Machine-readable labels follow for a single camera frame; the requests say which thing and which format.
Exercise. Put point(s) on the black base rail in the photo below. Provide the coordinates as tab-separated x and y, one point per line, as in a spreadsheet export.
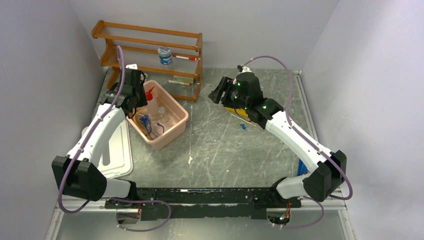
191	203

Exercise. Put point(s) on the amber rubber tubing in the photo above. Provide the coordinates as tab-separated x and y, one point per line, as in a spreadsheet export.
145	123

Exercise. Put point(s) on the blue tool by wall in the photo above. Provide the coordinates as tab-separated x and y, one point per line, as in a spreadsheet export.
301	169

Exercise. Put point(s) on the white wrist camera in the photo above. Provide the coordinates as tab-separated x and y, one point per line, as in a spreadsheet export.
132	66
243	69

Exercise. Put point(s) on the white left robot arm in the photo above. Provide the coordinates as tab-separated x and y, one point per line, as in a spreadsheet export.
77	174

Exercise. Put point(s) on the green small box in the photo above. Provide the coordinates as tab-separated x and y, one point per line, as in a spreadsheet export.
184	79

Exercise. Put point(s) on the orange white marker pen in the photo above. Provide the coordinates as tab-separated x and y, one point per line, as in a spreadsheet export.
179	83

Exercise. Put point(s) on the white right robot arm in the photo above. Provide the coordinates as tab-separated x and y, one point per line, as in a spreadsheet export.
326	168

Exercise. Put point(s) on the yellow test tube rack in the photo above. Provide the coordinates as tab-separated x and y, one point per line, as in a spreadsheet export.
238	112

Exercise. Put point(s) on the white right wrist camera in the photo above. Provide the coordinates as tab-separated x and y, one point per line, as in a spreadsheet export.
243	69

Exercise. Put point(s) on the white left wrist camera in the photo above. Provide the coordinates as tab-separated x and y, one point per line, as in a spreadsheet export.
132	66

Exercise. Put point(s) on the blue white jar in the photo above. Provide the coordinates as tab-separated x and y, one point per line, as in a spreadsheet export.
165	55

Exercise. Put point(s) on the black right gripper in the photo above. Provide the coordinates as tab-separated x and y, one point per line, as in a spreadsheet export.
226	84

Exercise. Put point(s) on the pink plastic tub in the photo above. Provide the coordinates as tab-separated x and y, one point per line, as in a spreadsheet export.
178	117

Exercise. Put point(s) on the wooden shelf rack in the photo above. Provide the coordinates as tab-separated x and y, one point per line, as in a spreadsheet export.
140	45

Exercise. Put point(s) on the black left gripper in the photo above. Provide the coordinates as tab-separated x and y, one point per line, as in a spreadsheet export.
142	101

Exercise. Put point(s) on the white tub lid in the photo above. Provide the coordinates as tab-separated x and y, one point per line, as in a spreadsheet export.
110	150

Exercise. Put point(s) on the red white marker pen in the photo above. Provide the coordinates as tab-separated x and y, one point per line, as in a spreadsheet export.
193	59

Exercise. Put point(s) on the red cap squeeze bottle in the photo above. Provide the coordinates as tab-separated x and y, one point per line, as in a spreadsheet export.
152	103

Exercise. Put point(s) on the blue safety glasses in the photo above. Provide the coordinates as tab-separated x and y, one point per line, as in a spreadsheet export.
158	129

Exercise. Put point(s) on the small glass jar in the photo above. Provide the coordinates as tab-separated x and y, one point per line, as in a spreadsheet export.
163	115

